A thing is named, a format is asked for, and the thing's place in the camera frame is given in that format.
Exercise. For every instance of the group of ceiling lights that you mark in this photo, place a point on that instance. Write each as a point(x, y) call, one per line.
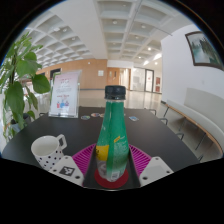
point(114, 22)

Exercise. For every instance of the green leafy potted plant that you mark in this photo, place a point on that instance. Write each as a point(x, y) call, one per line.
point(20, 86)

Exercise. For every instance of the white dotted mug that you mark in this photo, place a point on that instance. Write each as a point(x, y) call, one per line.
point(46, 150)

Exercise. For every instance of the small blue paper card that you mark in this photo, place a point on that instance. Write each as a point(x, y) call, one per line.
point(133, 118)

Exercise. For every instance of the green plastic drink bottle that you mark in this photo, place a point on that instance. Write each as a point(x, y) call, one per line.
point(112, 140)

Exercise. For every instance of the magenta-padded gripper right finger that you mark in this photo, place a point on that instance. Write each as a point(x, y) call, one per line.
point(151, 168)

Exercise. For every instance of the small coloured paper card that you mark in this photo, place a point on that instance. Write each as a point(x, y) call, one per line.
point(95, 114)

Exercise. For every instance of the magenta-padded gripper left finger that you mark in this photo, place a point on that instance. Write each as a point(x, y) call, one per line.
point(71, 168)

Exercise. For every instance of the clear standing sign holder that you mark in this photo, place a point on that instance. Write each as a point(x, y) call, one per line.
point(65, 93)

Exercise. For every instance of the long white wall bench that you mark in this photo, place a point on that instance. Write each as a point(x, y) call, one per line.
point(200, 110)

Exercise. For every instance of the small round paper card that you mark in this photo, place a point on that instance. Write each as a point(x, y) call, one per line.
point(85, 117)

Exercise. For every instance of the flat round red coaster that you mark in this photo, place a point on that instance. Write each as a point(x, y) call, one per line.
point(111, 183)

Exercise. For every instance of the framed landscape picture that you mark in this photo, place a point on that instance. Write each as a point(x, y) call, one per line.
point(205, 50)

